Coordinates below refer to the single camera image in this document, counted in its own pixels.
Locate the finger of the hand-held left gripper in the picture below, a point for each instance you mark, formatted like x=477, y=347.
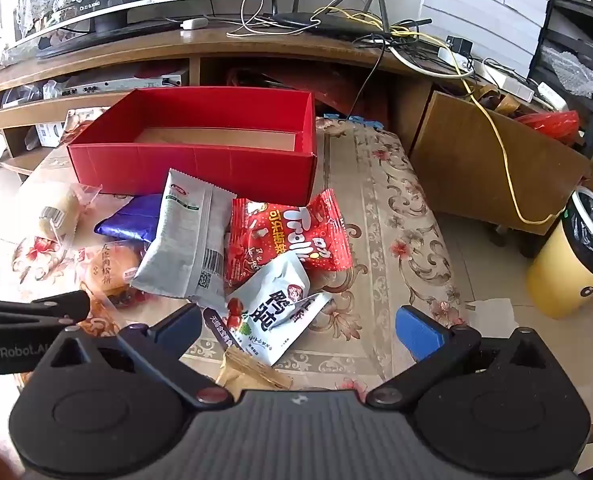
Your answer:
x=71, y=306

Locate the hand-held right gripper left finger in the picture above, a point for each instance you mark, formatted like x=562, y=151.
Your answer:
x=179, y=327

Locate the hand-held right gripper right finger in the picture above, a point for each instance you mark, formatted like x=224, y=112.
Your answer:
x=419, y=332

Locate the clear packet orange round cake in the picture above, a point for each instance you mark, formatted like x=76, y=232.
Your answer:
x=109, y=270

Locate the orange brown snack packet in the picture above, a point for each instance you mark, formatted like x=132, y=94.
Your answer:
x=254, y=372

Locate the grey white green-print snack packet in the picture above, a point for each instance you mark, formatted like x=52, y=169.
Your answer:
x=186, y=240

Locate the white red-print snack packet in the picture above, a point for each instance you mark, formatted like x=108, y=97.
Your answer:
x=271, y=310

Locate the clear packet pale round pastry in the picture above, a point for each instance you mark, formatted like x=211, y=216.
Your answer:
x=59, y=210

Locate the dark blue snack packet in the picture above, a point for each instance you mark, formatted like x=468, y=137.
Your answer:
x=129, y=222

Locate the red gummy candy packet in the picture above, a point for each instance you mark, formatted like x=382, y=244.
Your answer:
x=296, y=240

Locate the red cardboard box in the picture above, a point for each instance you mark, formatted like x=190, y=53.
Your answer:
x=191, y=165

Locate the white paper sheet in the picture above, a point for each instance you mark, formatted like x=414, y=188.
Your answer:
x=491, y=315

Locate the white blue cardboard box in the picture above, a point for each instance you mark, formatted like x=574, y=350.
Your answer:
x=51, y=135

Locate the yellow trash bin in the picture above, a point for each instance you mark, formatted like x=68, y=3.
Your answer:
x=561, y=265

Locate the clear plastic bag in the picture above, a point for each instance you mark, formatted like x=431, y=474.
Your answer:
x=26, y=94

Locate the silver media player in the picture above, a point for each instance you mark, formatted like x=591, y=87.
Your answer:
x=101, y=87

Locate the blue foam mat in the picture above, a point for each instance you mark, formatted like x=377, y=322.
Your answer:
x=356, y=121

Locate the red plastic bag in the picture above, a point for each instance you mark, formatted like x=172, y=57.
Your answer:
x=551, y=127

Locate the dark red round object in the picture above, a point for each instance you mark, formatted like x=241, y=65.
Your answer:
x=151, y=70

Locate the white power strip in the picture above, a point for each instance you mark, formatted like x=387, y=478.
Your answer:
x=513, y=85

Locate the red bag under stand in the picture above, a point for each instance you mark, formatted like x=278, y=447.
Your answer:
x=306, y=87

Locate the black power adapter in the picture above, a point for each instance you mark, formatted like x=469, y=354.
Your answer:
x=461, y=45

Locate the wooden television stand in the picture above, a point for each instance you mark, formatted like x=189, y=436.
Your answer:
x=301, y=52

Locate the bubble wrap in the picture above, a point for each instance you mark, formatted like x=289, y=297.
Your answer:
x=576, y=72

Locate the small white adapter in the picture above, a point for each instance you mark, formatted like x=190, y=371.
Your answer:
x=194, y=23

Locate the black shelf rack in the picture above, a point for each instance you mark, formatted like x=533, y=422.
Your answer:
x=583, y=20

